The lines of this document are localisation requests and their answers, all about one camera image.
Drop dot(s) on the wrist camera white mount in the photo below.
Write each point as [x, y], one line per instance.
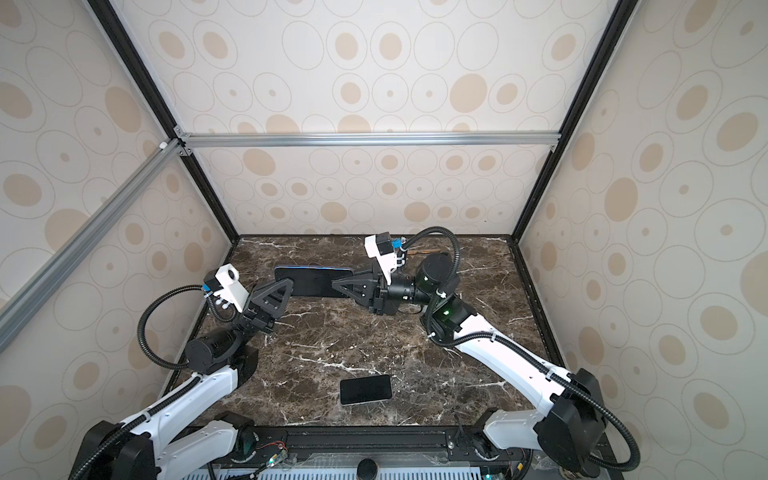
[223, 283]
[387, 252]

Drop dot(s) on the black phone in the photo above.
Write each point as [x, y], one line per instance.
[311, 281]
[365, 389]

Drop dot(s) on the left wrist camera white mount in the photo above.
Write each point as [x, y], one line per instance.
[223, 283]

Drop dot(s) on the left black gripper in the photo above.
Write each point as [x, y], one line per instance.
[259, 314]

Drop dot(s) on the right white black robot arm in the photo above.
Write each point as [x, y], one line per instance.
[568, 420]

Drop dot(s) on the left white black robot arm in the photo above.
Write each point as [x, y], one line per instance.
[154, 443]

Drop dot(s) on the black knob centre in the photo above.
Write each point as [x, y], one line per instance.
[367, 469]

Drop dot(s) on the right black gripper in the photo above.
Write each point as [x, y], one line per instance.
[377, 300]

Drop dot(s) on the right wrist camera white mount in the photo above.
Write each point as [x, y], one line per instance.
[387, 252]

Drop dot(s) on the diagonal aluminium rail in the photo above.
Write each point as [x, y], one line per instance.
[37, 291]

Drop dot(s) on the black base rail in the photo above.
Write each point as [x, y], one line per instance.
[400, 452]

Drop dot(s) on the horizontal aluminium rail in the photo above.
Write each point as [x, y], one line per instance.
[381, 139]

